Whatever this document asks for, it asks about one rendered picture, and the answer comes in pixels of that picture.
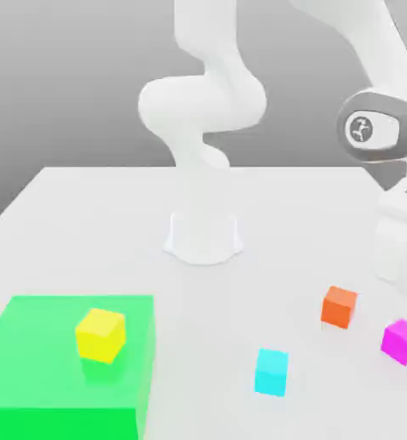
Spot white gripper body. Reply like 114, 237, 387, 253
374, 217, 407, 296

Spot small orange cube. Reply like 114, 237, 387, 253
319, 284, 359, 331

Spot small magenta cube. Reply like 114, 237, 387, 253
380, 317, 407, 368

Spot small cyan cube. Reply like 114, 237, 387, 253
253, 347, 290, 399

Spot small yellow cube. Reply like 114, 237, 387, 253
75, 307, 127, 365

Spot large green box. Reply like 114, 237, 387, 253
0, 294, 156, 440

